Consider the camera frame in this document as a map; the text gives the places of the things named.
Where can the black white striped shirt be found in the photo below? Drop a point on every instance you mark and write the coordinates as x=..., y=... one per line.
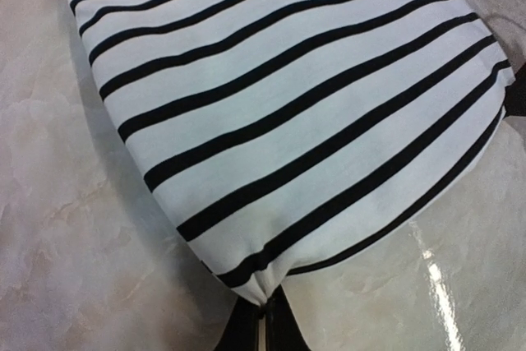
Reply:
x=284, y=136

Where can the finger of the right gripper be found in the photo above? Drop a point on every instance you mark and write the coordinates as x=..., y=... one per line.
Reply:
x=515, y=99

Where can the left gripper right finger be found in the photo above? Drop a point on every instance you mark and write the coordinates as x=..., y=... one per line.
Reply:
x=282, y=332

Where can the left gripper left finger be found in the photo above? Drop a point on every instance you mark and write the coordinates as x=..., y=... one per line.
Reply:
x=242, y=330

